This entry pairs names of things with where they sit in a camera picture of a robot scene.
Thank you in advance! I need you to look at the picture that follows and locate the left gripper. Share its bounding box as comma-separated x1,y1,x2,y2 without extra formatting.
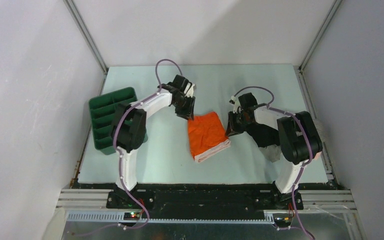
172,94,196,121

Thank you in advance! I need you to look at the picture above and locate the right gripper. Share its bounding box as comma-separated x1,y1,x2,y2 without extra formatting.
225,110,251,137

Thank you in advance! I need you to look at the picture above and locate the orange underwear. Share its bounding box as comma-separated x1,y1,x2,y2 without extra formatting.
187,111,231,163

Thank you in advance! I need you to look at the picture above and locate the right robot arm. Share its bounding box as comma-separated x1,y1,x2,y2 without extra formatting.
225,93,323,209

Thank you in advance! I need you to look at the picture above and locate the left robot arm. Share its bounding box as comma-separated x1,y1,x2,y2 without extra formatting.
110,75,196,208

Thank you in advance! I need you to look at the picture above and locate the black underwear beige waistband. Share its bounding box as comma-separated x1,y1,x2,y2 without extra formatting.
245,123,280,148

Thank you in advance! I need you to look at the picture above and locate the grey underwear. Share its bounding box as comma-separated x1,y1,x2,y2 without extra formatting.
259,144,282,163

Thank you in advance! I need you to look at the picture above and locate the green divided tray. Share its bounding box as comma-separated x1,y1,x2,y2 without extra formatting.
88,87,148,155

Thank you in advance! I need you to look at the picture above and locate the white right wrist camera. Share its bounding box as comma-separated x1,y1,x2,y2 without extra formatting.
229,95,242,114

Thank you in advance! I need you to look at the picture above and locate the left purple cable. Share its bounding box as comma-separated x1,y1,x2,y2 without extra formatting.
79,58,184,237

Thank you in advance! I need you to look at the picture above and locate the purple cable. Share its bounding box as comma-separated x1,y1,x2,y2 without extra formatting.
233,86,315,239
79,58,184,237

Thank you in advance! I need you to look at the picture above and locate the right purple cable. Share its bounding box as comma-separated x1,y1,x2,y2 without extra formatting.
233,86,315,239

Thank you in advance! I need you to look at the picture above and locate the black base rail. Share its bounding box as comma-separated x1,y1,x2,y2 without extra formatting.
106,183,304,221

